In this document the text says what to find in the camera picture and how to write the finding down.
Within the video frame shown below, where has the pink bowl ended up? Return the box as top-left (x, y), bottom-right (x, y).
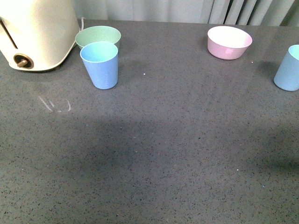
top-left (207, 26), bottom-right (253, 60)

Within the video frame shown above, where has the green bowl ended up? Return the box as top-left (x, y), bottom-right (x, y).
top-left (75, 26), bottom-right (121, 49)

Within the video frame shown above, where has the white toaster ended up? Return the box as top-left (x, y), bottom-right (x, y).
top-left (0, 0), bottom-right (80, 71)

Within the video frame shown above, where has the grey curtain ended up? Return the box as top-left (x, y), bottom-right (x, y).
top-left (73, 0), bottom-right (299, 27)

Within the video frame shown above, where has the blue cup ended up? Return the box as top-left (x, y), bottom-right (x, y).
top-left (274, 44), bottom-right (299, 91)
top-left (80, 42), bottom-right (118, 90)

